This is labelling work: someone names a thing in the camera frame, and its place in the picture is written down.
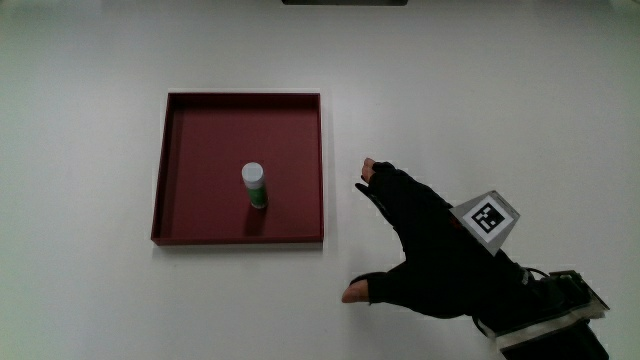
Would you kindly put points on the person's right hand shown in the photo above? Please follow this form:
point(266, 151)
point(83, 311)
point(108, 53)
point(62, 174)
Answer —
point(430, 270)

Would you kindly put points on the green white glue stick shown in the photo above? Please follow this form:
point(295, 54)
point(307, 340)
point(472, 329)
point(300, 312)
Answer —
point(255, 186)

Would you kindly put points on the person's right forearm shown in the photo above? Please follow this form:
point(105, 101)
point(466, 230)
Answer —
point(550, 310)

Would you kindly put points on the dark red square tray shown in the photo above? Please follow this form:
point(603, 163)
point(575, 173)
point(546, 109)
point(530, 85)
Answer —
point(210, 150)

